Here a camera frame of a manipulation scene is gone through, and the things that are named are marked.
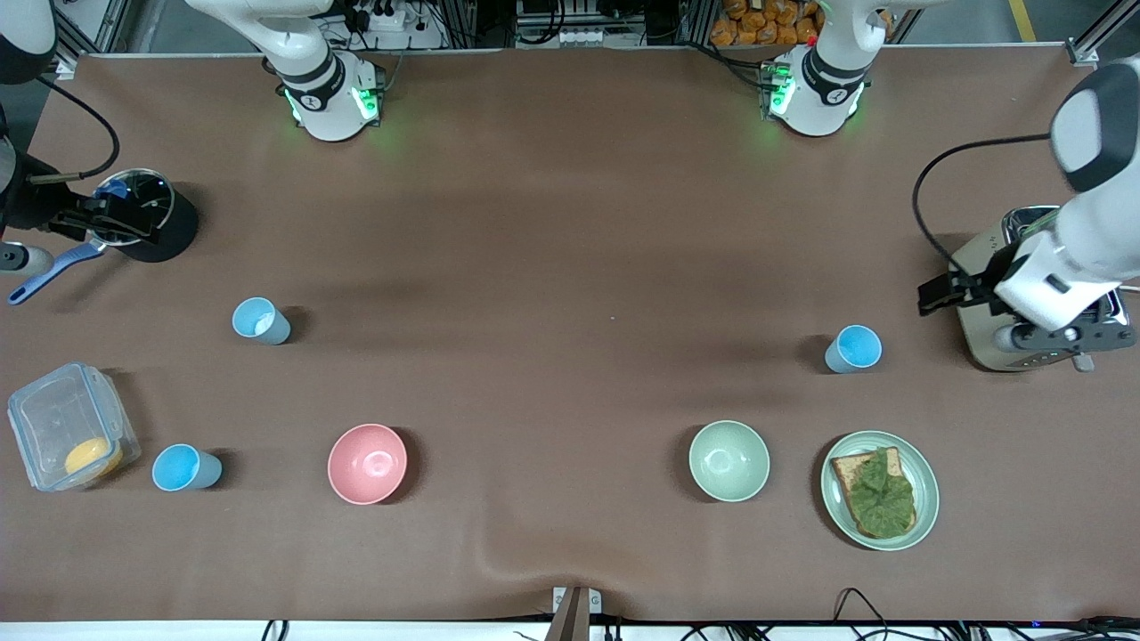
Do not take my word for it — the bright blue plastic cup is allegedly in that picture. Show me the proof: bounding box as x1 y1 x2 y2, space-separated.
151 443 224 492
824 325 884 375

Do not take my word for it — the pale blue plastic cup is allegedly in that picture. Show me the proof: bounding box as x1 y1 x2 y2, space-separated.
232 296 292 346

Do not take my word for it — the glass lid with blue knob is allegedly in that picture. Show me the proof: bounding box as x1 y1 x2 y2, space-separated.
86 169 175 248

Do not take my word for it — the beige and chrome toaster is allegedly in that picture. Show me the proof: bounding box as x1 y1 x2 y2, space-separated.
949 205 1138 373

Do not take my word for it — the brown bread slice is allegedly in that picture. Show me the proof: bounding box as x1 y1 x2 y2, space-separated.
831 447 918 540

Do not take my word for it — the pale green plate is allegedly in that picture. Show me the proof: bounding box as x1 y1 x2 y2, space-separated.
820 431 941 552

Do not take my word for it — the clear plastic food container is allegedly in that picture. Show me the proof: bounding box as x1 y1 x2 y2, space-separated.
7 361 142 492

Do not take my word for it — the green lettuce leaf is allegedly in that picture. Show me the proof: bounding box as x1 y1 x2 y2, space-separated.
844 448 916 539

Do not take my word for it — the yellow round food piece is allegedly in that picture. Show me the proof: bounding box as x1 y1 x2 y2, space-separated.
64 436 124 478

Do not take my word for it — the pale green bowl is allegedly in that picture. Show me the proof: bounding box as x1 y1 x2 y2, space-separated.
688 420 771 503

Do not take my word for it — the bag of orange buns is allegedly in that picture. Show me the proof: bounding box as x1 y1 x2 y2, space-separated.
710 0 893 48

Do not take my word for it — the white power strip with plugs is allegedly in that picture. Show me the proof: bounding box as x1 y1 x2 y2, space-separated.
343 0 446 50

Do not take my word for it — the pink bowl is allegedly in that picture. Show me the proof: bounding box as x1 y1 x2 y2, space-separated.
327 423 409 506

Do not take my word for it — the brown table cloth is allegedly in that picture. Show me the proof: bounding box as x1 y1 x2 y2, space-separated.
0 46 1140 624

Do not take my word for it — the black saucepan with blue handle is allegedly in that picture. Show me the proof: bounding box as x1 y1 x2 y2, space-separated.
7 167 200 306

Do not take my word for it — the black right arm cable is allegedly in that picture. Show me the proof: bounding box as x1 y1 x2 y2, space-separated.
28 76 121 185

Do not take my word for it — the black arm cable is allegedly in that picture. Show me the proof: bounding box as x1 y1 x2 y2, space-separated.
911 134 1054 268
28 76 121 185

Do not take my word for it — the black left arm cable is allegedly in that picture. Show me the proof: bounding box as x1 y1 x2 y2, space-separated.
911 134 1054 268

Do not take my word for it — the black looped cable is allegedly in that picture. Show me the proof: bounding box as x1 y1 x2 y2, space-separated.
832 588 900 641

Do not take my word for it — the metal table edge bracket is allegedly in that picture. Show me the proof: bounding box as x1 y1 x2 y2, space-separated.
551 586 603 641

